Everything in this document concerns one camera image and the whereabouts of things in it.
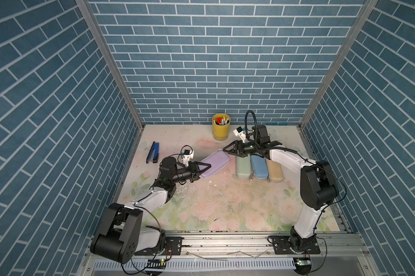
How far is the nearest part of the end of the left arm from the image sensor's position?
0.65 meters

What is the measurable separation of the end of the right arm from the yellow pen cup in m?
0.23

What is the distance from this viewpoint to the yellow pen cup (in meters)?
1.07

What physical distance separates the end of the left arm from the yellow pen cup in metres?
0.36

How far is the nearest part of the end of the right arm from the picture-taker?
0.71m
